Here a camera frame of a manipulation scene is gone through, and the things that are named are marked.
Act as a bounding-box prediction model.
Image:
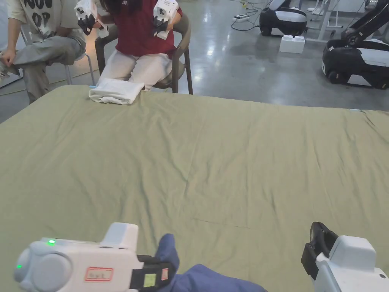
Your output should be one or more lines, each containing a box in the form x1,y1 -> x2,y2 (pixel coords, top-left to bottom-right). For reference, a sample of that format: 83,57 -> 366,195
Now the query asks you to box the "folded white cloth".
88,78 -> 146,106

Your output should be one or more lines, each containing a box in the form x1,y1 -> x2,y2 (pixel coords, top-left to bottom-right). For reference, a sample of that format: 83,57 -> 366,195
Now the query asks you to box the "brown wooden chair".
94,13 -> 194,95

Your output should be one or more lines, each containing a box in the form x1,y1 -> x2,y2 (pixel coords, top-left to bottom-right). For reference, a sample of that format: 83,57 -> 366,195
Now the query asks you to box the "white plastic block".
278,35 -> 306,54

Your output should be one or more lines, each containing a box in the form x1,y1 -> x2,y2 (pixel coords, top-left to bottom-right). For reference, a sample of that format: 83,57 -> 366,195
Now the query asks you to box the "grey metal chair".
19,24 -> 95,86

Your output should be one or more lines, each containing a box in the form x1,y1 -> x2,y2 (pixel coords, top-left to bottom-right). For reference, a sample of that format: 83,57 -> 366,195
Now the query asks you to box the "white metal table frame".
299,0 -> 342,41

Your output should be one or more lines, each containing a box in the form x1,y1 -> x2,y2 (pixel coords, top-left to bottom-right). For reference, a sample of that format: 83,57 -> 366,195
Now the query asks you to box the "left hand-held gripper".
13,222 -> 177,292

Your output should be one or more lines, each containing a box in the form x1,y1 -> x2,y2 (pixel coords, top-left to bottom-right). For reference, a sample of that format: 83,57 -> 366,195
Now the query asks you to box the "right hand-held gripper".
300,222 -> 389,292

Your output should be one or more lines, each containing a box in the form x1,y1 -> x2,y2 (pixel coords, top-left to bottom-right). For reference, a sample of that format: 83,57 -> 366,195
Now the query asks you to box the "bed with pale green sheet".
0,84 -> 389,292

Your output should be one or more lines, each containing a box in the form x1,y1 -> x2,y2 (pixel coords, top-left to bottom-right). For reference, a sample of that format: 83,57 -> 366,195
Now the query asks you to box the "dark blue garment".
154,233 -> 269,292

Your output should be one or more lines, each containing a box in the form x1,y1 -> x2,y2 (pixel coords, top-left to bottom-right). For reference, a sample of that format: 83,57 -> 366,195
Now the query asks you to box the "black floor cable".
230,8 -> 266,32

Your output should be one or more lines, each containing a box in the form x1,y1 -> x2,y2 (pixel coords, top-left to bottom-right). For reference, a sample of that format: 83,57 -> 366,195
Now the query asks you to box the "black and white robot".
259,0 -> 310,38
322,0 -> 389,91

